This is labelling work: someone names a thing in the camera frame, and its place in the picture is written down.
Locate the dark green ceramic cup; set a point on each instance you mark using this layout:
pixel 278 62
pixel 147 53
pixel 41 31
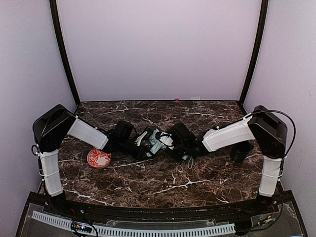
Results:
pixel 240 151

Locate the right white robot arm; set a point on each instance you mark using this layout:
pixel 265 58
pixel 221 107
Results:
pixel 261 125

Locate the black frame post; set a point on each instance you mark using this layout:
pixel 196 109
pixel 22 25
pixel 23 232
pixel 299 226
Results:
pixel 62 50
pixel 255 52

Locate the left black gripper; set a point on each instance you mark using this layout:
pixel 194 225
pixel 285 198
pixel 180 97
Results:
pixel 142 152

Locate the orange patterned ceramic bowl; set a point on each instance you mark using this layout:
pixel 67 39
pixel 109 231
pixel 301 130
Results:
pixel 98 159

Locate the mint green folding umbrella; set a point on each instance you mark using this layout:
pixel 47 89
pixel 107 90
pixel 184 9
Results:
pixel 157 146

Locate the right black frame post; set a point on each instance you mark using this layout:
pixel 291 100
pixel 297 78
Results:
pixel 255 52

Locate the black front table rail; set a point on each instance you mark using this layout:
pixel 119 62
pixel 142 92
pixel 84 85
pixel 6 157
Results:
pixel 238 211

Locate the left black frame post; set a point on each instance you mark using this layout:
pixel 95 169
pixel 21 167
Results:
pixel 62 50

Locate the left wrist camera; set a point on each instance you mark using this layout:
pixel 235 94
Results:
pixel 145 135

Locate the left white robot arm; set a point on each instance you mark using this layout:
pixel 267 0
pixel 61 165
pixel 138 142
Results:
pixel 55 126

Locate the white slotted cable duct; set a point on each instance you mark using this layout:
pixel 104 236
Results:
pixel 116 228

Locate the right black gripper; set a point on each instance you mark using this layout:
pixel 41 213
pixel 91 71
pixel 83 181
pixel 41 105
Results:
pixel 167 150

